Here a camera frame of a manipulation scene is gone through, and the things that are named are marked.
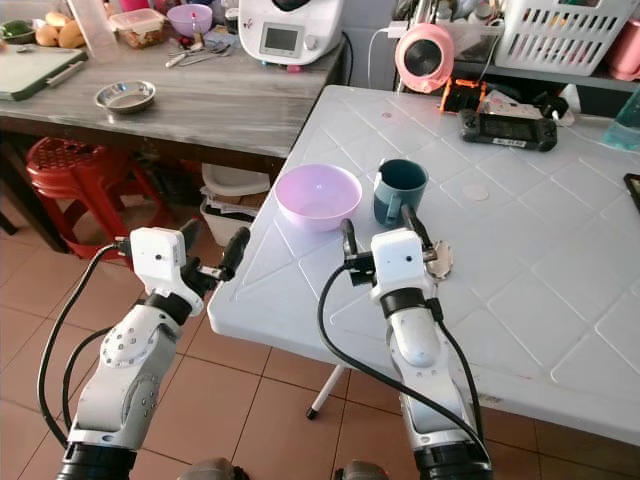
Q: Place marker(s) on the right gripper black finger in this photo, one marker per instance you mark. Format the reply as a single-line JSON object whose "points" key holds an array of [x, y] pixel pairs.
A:
{"points": [[349, 242], [414, 224]]}

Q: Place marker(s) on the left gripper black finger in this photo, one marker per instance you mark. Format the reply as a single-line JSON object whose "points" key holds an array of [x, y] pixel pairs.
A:
{"points": [[235, 254], [190, 235]]}

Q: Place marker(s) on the pale pink plastic bowl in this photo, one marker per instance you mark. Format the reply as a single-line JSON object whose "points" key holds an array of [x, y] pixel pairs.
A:
{"points": [[318, 198]]}

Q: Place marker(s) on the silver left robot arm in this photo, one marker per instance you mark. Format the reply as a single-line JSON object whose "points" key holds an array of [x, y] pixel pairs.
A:
{"points": [[125, 380]]}

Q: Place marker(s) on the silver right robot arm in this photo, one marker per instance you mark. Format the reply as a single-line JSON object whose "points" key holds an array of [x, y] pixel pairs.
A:
{"points": [[415, 345]]}

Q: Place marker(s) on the teal ceramic mug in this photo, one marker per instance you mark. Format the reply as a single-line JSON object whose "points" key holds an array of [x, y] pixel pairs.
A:
{"points": [[398, 192]]}

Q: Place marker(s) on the white plastic bin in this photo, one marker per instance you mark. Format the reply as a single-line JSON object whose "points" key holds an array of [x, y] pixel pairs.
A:
{"points": [[232, 195]]}

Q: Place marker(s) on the red plastic stool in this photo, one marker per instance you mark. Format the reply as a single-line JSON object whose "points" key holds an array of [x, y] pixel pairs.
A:
{"points": [[88, 175]]}

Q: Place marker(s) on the white folding table leg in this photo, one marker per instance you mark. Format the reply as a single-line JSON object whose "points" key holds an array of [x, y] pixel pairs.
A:
{"points": [[328, 392]]}

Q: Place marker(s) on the black handheld controller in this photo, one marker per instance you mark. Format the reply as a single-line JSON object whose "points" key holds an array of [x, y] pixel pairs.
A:
{"points": [[508, 130]]}

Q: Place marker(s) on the orange and black device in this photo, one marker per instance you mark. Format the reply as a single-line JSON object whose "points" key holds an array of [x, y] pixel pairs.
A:
{"points": [[460, 96]]}

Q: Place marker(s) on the small stainless steel bowl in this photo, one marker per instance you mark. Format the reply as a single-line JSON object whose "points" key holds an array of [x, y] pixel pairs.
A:
{"points": [[125, 96]]}

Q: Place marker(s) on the pink round appliance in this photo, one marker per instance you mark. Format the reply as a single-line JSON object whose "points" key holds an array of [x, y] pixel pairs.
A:
{"points": [[424, 58]]}

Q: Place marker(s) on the metal cutlery piece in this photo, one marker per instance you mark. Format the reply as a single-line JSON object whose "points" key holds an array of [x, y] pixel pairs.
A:
{"points": [[182, 57]]}

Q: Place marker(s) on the grey robot left foot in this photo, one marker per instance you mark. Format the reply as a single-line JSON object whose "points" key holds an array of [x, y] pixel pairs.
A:
{"points": [[210, 471]]}

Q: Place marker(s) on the grey robot foot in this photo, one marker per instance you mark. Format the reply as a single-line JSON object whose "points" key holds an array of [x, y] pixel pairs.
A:
{"points": [[363, 472], [210, 471]]}

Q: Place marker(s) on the grey robot right foot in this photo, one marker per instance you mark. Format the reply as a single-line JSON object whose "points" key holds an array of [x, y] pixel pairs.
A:
{"points": [[363, 472]]}

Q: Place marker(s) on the clear lidded food container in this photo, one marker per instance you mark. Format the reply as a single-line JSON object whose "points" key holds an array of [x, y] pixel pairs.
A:
{"points": [[138, 29]]}

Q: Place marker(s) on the purple plastic bowl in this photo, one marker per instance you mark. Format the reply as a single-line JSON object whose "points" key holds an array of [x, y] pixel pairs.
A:
{"points": [[190, 19]]}

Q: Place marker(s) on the white kitchen cooking machine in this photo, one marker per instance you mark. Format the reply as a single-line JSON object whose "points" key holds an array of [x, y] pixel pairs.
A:
{"points": [[288, 30]]}

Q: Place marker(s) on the black phone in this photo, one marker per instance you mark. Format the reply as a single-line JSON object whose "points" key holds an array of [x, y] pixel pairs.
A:
{"points": [[633, 192]]}

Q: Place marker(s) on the pale green cutting board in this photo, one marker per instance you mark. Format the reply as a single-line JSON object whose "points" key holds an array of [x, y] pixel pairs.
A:
{"points": [[35, 72]]}

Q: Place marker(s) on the clear plastic jug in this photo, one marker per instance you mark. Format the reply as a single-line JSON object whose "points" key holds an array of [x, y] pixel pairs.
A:
{"points": [[98, 25]]}

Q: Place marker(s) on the golden bread bun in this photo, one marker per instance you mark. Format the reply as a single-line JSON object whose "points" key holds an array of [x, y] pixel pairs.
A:
{"points": [[72, 35], [57, 18], [47, 36]]}

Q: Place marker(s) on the teal translucent cup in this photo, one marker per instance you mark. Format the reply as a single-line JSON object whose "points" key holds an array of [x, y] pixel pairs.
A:
{"points": [[625, 125]]}

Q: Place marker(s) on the white plastic basket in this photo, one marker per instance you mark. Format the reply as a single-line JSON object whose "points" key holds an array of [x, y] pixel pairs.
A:
{"points": [[555, 38]]}

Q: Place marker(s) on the green bowl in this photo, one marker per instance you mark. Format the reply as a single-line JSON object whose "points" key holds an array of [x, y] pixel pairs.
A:
{"points": [[16, 33]]}

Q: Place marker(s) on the pink plastic container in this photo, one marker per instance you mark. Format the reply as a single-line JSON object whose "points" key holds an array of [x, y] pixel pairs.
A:
{"points": [[627, 50]]}

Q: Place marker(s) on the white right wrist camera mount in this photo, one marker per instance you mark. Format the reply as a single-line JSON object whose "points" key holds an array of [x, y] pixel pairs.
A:
{"points": [[400, 262]]}

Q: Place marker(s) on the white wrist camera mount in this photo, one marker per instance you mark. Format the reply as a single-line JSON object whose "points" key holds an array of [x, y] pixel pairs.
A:
{"points": [[157, 262], [400, 262]]}

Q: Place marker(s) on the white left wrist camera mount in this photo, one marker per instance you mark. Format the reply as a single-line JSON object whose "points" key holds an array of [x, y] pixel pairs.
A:
{"points": [[157, 262]]}

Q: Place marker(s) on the dark wooden counter frame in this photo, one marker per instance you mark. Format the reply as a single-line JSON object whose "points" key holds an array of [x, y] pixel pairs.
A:
{"points": [[10, 140]]}

